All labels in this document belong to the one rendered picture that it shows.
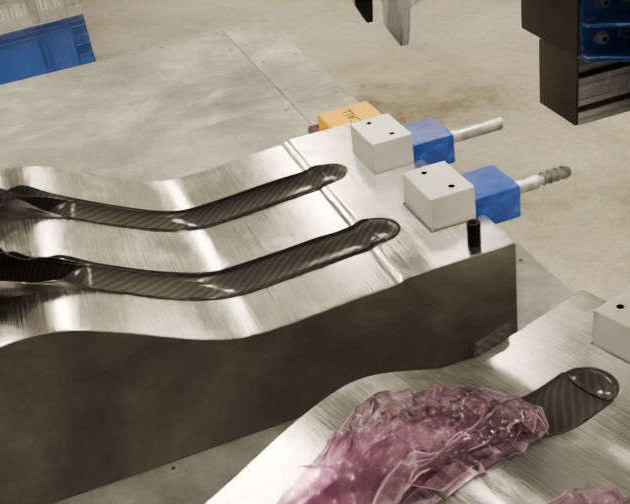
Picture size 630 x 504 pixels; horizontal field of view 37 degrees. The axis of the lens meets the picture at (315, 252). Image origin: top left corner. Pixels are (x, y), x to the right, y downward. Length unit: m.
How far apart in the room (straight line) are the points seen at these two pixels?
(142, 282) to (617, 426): 0.33
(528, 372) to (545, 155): 2.13
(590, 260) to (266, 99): 1.24
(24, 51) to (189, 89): 2.67
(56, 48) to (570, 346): 3.43
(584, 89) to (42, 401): 0.80
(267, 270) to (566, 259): 1.62
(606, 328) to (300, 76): 0.72
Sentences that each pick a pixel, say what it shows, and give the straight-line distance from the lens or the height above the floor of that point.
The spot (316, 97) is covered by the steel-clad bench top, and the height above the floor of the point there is 0.80.
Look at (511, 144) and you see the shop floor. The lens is 2.80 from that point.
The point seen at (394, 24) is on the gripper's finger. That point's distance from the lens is 0.72.
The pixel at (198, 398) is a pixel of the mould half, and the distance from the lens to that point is 0.64.
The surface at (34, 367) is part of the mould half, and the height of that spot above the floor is 0.91.
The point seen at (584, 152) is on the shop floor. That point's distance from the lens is 2.74.
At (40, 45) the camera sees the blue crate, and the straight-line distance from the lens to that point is 3.92.
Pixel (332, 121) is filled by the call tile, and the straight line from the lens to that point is 1.01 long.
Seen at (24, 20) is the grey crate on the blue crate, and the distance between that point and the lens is 3.89.
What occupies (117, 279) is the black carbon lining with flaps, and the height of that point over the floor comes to 0.91.
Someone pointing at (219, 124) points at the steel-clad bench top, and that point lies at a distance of 1.15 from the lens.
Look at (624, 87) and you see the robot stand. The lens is 1.24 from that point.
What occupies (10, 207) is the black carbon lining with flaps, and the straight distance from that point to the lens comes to 0.73.
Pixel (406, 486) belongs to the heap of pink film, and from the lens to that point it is 0.47.
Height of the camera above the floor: 1.25
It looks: 32 degrees down
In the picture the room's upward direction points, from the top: 9 degrees counter-clockwise
